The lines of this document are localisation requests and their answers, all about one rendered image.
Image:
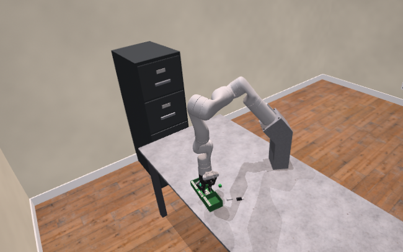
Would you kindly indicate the green rack of bins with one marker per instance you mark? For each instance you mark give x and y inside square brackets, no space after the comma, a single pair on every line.
[212,201]

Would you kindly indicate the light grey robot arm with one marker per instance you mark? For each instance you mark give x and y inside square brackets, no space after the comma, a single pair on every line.
[201,108]

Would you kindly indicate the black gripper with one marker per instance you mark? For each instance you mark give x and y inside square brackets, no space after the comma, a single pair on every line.
[210,183]

